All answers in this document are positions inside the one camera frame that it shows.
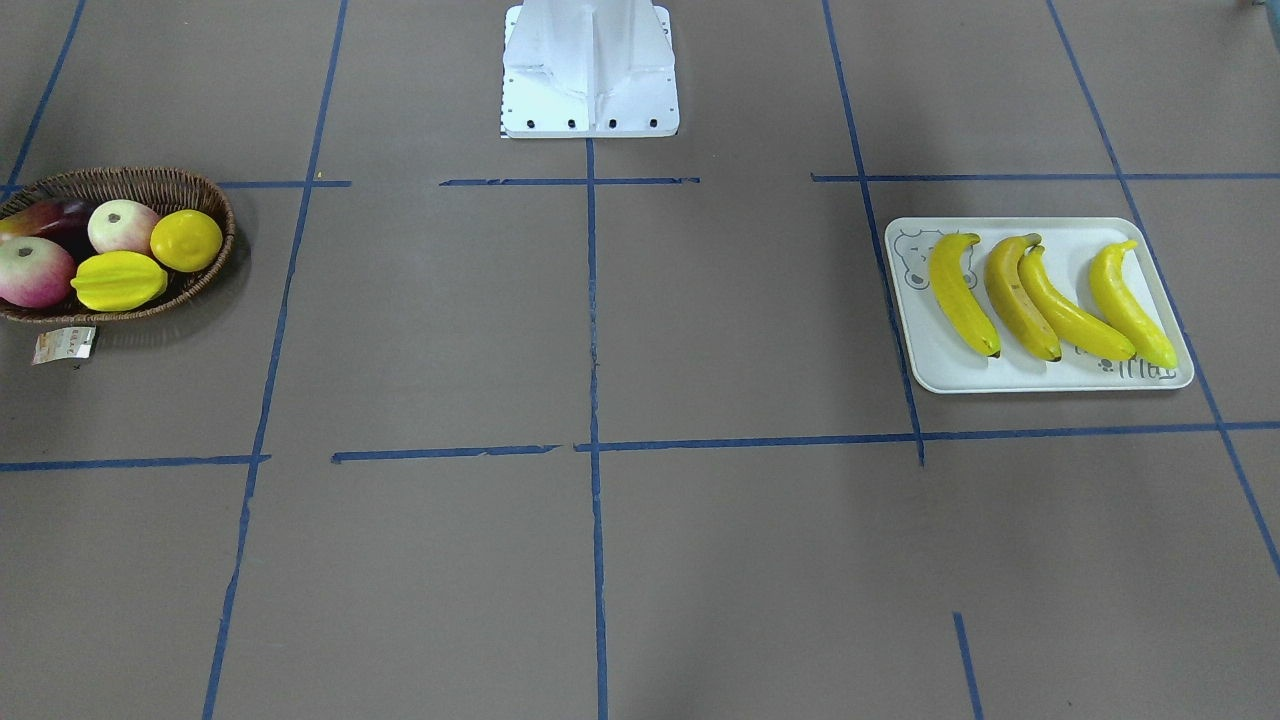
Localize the orange red mango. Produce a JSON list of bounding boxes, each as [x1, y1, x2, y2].
[[1, 197, 97, 263]]

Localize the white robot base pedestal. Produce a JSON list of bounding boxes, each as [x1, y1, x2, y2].
[[500, 1, 681, 138]]

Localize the yellow banana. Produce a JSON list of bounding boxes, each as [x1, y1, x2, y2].
[[1088, 240, 1179, 370], [984, 233, 1062, 363], [1018, 245, 1137, 361], [928, 233, 1002, 357]]

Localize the pink peach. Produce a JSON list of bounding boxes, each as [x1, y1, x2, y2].
[[1, 236, 77, 309]]

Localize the brown wicker basket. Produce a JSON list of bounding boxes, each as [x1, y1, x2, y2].
[[3, 167, 236, 324]]

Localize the yellow starfruit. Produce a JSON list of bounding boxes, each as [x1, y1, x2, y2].
[[70, 251, 169, 313]]

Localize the pale apple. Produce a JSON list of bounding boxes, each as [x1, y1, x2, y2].
[[86, 199, 161, 256]]

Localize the paper basket tag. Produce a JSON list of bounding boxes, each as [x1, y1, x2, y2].
[[31, 325, 99, 366]]

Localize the yellow lemon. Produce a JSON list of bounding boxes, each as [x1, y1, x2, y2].
[[148, 209, 224, 273]]

